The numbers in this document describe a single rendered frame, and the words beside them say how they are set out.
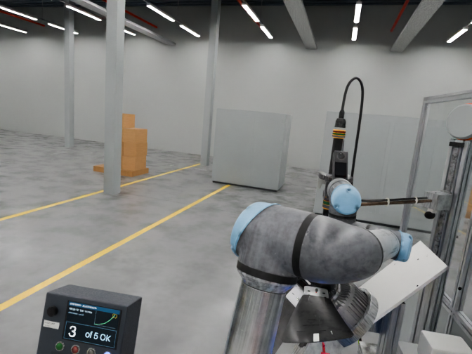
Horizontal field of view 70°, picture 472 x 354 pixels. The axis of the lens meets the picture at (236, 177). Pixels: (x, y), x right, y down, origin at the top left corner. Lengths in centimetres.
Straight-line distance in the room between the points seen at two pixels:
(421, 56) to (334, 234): 1326
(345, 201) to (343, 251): 38
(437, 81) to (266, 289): 1328
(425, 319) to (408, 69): 1209
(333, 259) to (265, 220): 13
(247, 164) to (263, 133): 90
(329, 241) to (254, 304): 18
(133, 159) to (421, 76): 997
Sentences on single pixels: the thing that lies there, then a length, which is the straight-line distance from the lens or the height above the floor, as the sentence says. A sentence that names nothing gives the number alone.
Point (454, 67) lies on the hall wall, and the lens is 1391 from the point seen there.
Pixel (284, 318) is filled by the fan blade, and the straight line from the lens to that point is 146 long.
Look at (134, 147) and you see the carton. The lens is 918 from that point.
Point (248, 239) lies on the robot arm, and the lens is 61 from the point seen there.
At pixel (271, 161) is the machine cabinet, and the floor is 75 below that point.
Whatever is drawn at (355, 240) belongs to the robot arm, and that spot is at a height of 164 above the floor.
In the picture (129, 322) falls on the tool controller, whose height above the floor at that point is 120.
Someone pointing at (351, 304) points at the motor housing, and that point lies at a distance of 144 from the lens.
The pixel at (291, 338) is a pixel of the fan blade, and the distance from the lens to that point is 121.
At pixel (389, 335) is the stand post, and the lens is 162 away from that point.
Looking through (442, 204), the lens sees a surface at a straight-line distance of 171.
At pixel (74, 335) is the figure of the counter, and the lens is 118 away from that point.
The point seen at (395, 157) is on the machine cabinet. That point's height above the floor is 131.
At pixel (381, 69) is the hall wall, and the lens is 1353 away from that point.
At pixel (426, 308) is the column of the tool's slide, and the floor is 99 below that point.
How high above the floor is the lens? 182
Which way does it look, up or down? 10 degrees down
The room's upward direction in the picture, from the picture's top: 5 degrees clockwise
